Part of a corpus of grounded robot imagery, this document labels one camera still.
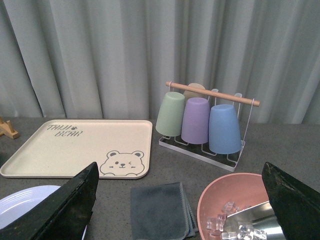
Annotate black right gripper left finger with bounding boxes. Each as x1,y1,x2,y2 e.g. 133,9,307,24
0,161,99,240

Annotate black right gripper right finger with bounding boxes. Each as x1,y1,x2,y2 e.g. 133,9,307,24
261,162,320,240

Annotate white ridged plate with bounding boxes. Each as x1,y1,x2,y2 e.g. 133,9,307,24
0,185,87,240

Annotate steel ice scoop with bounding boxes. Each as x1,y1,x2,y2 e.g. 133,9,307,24
224,201,286,240

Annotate pink plastic bowl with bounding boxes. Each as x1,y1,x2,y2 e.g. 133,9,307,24
197,173,269,240

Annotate clear ice cubes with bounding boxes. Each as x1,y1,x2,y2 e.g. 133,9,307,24
206,201,267,240

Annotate beige bear tray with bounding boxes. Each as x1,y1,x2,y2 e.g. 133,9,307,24
0,119,153,179

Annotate grey folded cloth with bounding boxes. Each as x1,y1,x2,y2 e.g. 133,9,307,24
130,182,199,240

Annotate blue plastic cup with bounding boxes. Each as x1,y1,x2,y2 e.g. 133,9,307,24
208,104,242,155

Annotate wooden stand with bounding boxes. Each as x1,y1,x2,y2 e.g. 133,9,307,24
0,117,20,140

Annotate purple plastic cup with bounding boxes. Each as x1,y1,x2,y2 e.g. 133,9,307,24
181,97,210,145

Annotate green plastic cup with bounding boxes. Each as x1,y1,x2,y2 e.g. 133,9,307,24
155,91,186,137

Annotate grey curtain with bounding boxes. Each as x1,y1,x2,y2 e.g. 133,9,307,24
0,0,320,124

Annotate beige plastic cup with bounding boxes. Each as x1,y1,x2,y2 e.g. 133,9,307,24
183,83,206,102

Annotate white wire cup rack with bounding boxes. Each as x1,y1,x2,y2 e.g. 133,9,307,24
158,81,260,172

